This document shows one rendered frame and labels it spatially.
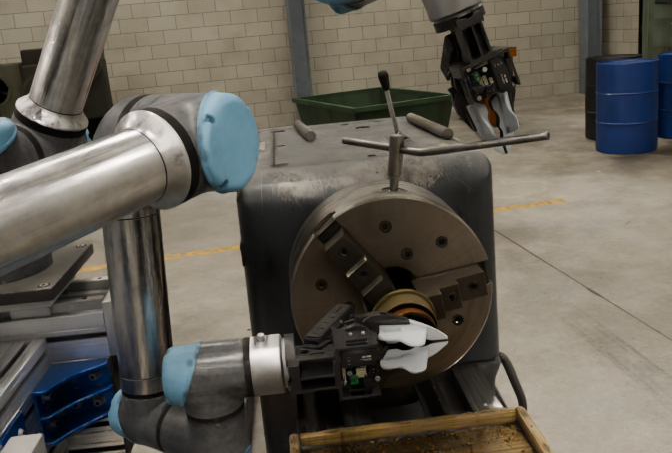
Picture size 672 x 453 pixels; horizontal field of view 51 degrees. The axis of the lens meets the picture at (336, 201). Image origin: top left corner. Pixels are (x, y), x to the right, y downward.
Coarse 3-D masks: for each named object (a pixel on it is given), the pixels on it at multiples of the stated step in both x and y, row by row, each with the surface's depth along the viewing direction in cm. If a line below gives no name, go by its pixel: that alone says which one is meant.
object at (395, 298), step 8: (384, 296) 99; (392, 296) 99; (400, 296) 98; (408, 296) 98; (416, 296) 99; (424, 296) 99; (376, 304) 99; (384, 304) 98; (392, 304) 97; (400, 304) 96; (408, 304) 96; (416, 304) 96; (424, 304) 97; (432, 304) 100; (392, 312) 96; (400, 312) 95; (408, 312) 94; (416, 312) 94; (424, 312) 95; (432, 312) 97; (416, 320) 94; (424, 320) 94; (432, 320) 95; (384, 344) 94; (400, 344) 98
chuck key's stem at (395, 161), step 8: (392, 136) 107; (400, 136) 107; (392, 144) 107; (400, 144) 107; (392, 152) 107; (392, 160) 107; (400, 160) 108; (392, 168) 108; (400, 168) 108; (392, 176) 108; (392, 184) 109
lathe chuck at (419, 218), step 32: (352, 192) 112; (384, 192) 108; (416, 192) 110; (320, 224) 108; (352, 224) 106; (384, 224) 107; (416, 224) 106; (448, 224) 107; (320, 256) 106; (384, 256) 107; (416, 256) 108; (448, 256) 108; (480, 256) 109; (320, 288) 108; (352, 288) 108; (448, 320) 111; (480, 320) 111; (448, 352) 112; (384, 384) 112
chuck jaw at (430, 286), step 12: (480, 264) 109; (432, 276) 108; (444, 276) 107; (456, 276) 106; (468, 276) 105; (480, 276) 105; (420, 288) 104; (432, 288) 103; (444, 288) 103; (456, 288) 103; (468, 288) 106; (480, 288) 105; (432, 300) 101; (444, 300) 103; (456, 300) 104; (444, 312) 102
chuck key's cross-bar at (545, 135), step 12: (540, 132) 94; (348, 144) 113; (360, 144) 111; (372, 144) 110; (384, 144) 109; (456, 144) 101; (468, 144) 100; (480, 144) 99; (492, 144) 98; (504, 144) 97; (420, 156) 105
